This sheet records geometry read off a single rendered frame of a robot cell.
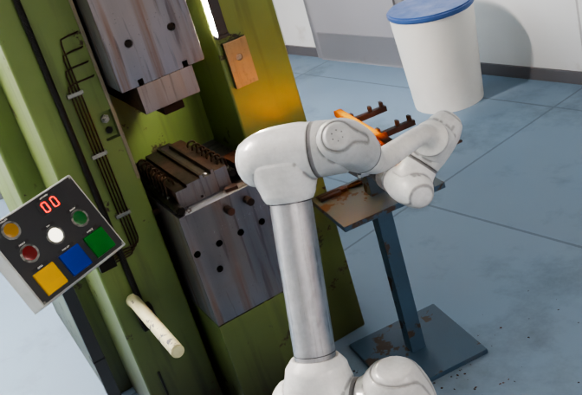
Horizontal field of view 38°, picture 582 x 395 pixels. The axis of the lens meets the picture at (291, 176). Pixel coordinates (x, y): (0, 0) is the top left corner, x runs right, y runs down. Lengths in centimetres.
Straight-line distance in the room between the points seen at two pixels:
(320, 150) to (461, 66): 356
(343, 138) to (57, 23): 126
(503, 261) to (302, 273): 201
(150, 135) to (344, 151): 159
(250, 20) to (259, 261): 85
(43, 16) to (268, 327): 133
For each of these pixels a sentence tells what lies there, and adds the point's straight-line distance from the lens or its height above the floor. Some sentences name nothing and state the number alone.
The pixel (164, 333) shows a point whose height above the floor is 64.
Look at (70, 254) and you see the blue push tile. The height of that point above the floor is 103.
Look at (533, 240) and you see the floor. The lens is 399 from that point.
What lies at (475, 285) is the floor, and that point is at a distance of 375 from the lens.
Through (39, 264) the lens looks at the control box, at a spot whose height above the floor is 105.
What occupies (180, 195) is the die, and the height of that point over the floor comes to 96.
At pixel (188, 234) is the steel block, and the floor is 85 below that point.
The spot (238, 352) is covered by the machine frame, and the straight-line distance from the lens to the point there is 315.
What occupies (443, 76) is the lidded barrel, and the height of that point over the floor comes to 25.
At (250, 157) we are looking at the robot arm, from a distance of 195.
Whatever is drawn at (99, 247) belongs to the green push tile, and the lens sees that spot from 268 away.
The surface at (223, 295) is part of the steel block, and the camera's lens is 303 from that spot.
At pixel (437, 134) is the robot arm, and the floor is 113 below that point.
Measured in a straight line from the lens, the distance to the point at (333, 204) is 306.
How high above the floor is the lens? 208
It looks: 24 degrees down
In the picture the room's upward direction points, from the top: 17 degrees counter-clockwise
